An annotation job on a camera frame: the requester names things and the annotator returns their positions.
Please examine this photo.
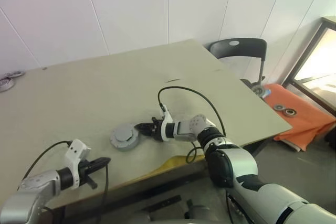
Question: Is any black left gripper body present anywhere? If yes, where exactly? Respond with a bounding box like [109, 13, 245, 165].
[77, 159, 98, 189]

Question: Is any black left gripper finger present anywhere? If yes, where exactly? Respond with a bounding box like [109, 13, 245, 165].
[89, 162, 110, 174]
[90, 157, 112, 167]

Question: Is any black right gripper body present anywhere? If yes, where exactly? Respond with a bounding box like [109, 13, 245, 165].
[150, 117, 163, 142]

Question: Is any grey round motor part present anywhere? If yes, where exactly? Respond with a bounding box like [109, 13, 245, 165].
[251, 84, 266, 96]

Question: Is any beige table cover sheet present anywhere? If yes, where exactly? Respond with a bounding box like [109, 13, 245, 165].
[0, 39, 293, 210]

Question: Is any black flat bar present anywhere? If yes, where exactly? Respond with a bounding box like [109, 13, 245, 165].
[141, 195, 182, 210]

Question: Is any black folding chair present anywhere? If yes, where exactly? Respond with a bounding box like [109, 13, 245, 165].
[209, 37, 268, 96]

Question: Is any white flat panel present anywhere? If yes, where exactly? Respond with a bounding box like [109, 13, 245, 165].
[282, 138, 302, 153]

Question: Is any orange cloth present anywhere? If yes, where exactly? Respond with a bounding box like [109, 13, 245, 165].
[262, 83, 336, 153]

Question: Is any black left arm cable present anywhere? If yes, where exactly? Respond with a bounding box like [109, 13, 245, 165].
[17, 140, 110, 224]

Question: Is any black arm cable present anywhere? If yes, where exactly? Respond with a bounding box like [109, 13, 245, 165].
[157, 86, 226, 164]
[17, 140, 110, 224]

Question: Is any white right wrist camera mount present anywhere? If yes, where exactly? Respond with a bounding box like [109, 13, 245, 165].
[159, 104, 174, 143]

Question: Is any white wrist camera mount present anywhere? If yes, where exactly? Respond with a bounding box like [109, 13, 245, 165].
[64, 138, 91, 190]
[159, 104, 174, 143]

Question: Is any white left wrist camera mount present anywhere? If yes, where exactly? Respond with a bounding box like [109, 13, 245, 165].
[64, 138, 91, 190]

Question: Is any black table frame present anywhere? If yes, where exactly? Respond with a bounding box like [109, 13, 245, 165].
[44, 140, 276, 224]

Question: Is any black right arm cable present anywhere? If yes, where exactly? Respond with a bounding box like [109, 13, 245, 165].
[157, 86, 226, 164]

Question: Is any dark window frame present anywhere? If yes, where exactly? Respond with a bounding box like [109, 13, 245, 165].
[283, 16, 336, 120]

